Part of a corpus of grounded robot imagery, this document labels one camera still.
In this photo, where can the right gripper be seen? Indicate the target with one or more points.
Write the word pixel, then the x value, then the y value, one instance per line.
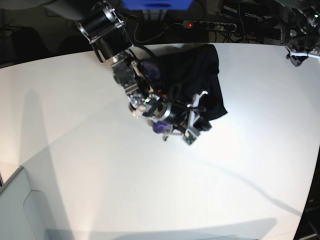
pixel 167 117

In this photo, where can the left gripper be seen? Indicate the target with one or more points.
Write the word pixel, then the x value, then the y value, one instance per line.
pixel 301 48

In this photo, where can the black T-shirt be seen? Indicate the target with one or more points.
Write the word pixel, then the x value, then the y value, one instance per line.
pixel 178 76

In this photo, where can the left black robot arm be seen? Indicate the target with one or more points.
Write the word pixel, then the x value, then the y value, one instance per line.
pixel 299 23

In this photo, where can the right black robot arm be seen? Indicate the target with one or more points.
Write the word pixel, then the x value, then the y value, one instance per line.
pixel 105 31

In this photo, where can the grey power strip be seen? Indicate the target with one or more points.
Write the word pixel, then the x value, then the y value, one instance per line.
pixel 210 26

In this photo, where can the blue box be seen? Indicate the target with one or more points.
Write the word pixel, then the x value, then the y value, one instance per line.
pixel 157 4

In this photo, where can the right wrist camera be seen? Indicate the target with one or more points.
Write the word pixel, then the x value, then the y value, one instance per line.
pixel 190 137

